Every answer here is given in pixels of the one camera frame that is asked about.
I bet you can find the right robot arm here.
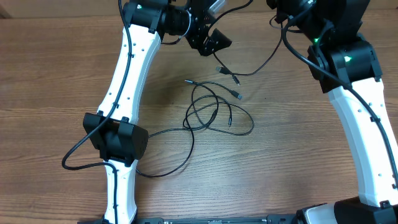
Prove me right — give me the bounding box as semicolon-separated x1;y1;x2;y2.
267;0;397;223

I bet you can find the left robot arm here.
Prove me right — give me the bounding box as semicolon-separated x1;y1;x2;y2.
83;0;231;223

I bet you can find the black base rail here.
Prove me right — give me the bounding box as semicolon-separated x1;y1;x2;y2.
77;214;354;224

